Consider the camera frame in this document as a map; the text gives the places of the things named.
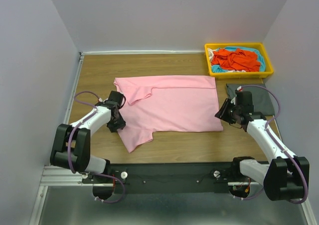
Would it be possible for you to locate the white cloth in bin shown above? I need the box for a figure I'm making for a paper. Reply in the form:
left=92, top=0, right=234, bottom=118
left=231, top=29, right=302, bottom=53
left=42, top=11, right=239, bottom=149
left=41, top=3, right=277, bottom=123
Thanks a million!
left=207, top=48, right=215, bottom=64

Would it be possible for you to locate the orange t-shirt in bin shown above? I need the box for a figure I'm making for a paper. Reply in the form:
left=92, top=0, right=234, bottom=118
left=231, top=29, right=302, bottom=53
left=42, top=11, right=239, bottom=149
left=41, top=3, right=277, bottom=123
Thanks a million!
left=212, top=48, right=262, bottom=72

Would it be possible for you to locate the yellow plastic bin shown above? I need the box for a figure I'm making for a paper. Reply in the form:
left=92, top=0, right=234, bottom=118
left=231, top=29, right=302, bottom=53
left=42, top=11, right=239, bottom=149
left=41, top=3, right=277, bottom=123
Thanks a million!
left=204, top=42, right=274, bottom=79

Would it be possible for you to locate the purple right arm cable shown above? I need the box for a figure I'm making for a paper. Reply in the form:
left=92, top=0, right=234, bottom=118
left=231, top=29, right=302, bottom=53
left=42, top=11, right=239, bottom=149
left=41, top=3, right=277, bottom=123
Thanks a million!
left=233, top=84, right=310, bottom=205

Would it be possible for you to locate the folded dark grey t-shirt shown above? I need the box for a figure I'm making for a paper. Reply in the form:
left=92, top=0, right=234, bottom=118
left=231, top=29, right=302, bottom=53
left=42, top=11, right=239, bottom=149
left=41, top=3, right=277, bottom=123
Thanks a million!
left=226, top=84, right=275, bottom=116

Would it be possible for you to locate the blue t-shirt in bin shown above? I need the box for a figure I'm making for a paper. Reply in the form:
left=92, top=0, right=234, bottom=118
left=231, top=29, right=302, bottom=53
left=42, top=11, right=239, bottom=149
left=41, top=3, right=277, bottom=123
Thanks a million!
left=210, top=46, right=268, bottom=74

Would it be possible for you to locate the pink t-shirt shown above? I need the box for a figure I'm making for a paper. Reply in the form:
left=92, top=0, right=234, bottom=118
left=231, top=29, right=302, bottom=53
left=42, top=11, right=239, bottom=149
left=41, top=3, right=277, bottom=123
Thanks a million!
left=114, top=75, right=223, bottom=152

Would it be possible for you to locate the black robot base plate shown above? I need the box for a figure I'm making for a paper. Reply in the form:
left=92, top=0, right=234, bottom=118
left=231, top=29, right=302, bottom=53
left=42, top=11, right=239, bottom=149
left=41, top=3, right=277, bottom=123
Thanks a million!
left=82, top=161, right=260, bottom=201

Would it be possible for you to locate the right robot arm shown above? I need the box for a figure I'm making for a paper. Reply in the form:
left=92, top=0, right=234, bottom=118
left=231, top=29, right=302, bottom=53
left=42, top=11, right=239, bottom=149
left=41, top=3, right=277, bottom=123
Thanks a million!
left=215, top=87, right=310, bottom=204

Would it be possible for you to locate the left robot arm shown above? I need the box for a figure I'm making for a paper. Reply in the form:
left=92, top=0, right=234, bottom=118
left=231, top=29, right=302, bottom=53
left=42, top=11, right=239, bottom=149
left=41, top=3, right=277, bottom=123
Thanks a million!
left=50, top=91, right=126, bottom=183

